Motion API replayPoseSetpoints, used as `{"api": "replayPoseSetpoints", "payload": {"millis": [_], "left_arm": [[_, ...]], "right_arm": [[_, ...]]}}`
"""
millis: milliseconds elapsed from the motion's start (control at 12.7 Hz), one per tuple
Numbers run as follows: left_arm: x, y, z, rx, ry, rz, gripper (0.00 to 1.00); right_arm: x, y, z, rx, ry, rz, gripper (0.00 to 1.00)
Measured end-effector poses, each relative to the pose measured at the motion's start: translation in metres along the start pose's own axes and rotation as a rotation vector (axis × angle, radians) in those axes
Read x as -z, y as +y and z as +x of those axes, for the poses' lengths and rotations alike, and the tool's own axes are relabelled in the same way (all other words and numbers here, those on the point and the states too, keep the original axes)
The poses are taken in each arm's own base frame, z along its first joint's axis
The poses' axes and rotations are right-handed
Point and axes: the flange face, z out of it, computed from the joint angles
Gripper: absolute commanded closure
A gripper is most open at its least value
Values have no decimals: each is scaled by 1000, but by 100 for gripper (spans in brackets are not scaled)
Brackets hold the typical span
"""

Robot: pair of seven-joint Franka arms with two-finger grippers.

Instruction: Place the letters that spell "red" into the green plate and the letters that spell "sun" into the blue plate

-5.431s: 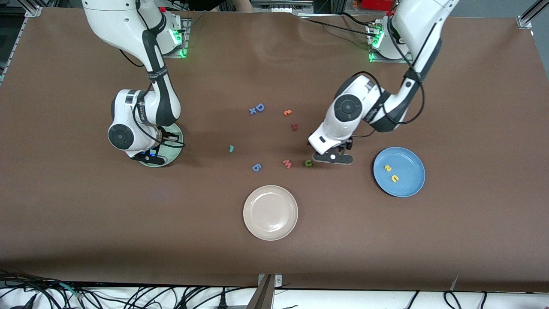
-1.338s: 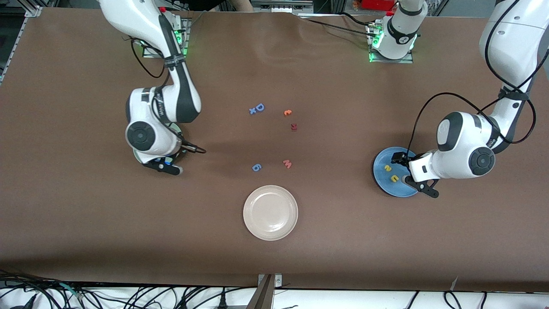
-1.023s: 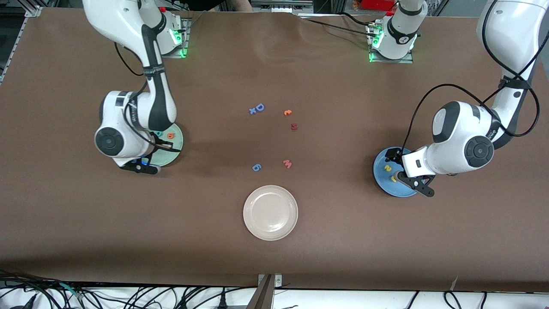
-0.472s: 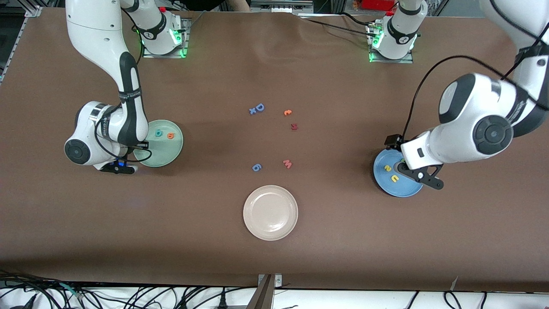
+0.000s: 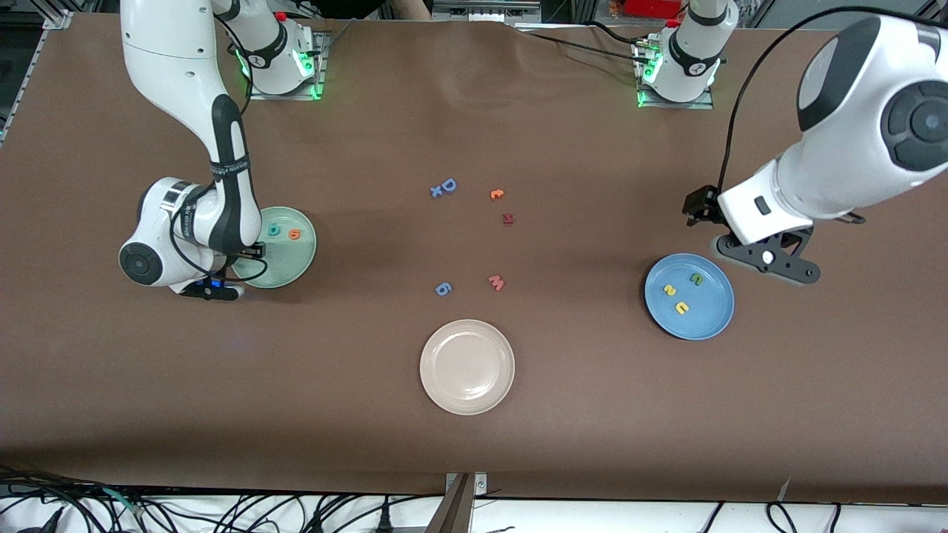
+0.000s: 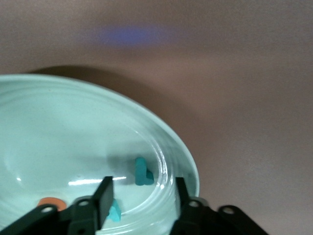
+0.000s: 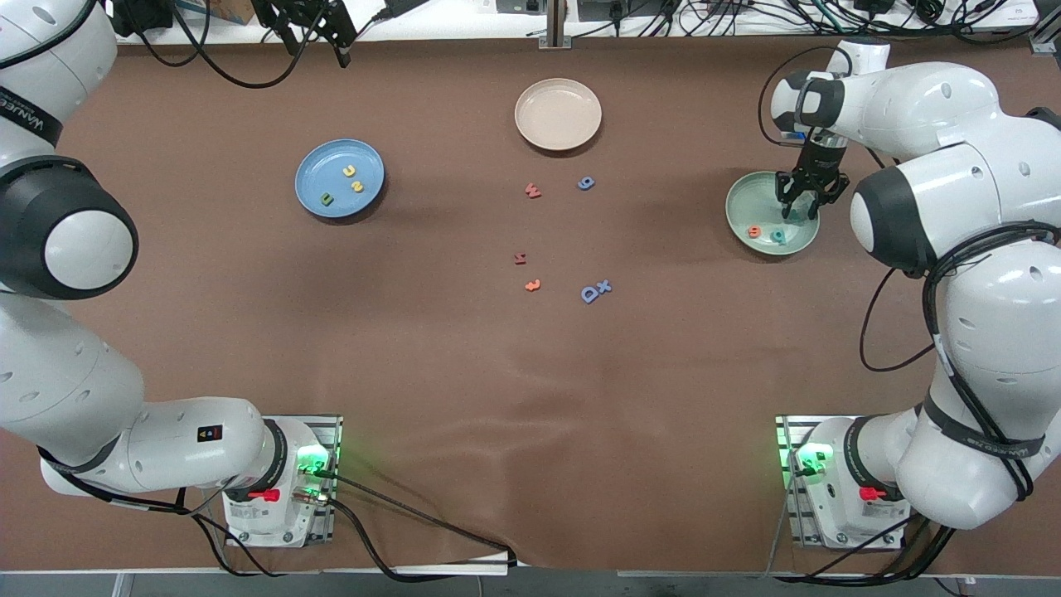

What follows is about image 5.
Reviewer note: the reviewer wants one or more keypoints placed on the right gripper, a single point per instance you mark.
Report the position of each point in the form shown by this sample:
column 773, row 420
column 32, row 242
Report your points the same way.
column 253, row 250

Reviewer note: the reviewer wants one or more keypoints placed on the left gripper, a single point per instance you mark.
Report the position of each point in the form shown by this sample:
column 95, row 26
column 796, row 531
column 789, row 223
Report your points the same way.
column 701, row 205

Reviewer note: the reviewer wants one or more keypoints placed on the yellow foam letter U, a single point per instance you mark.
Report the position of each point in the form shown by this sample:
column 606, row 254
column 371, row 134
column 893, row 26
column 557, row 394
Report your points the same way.
column 681, row 308

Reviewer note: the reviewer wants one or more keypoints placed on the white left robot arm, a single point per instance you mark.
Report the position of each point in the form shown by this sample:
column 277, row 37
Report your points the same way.
column 844, row 178

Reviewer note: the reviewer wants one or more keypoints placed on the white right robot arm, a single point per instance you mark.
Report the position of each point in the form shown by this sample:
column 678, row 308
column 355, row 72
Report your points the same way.
column 170, row 44

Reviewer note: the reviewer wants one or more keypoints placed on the mint green plate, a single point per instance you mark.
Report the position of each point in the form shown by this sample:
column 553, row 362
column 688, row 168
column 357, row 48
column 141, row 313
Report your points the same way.
column 292, row 260

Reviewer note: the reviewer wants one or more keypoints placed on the blue plate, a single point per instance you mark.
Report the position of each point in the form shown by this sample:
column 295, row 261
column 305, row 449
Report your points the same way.
column 703, row 318

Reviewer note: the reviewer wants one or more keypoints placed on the blue foam number 6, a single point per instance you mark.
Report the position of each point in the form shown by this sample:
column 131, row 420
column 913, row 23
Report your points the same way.
column 443, row 289

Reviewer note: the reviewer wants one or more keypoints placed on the blue foam letter D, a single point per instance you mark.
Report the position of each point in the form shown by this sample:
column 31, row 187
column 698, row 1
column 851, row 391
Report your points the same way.
column 449, row 186

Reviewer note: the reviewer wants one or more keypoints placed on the red box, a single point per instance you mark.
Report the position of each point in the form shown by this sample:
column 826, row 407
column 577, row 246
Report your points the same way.
column 652, row 7

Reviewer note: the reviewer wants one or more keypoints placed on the pink foam letter W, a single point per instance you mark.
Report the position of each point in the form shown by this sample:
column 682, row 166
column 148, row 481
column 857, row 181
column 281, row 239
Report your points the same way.
column 496, row 283

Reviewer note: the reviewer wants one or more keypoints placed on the beige plate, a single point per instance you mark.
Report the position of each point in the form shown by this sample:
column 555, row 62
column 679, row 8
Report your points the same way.
column 467, row 367

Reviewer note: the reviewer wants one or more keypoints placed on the white paper scrap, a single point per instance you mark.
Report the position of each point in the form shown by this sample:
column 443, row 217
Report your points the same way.
column 783, row 490

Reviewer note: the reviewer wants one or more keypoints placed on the dark metal beam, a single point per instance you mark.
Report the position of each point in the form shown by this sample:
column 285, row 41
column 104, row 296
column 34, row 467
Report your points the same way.
column 453, row 514

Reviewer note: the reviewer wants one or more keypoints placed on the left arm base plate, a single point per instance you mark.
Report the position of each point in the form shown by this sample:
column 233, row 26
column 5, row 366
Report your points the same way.
column 703, row 104

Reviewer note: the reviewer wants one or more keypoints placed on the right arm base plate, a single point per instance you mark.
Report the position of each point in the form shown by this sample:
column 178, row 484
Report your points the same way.
column 315, row 95

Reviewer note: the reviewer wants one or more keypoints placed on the silver table edge bracket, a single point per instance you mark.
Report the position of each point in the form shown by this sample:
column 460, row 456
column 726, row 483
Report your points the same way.
column 480, row 485

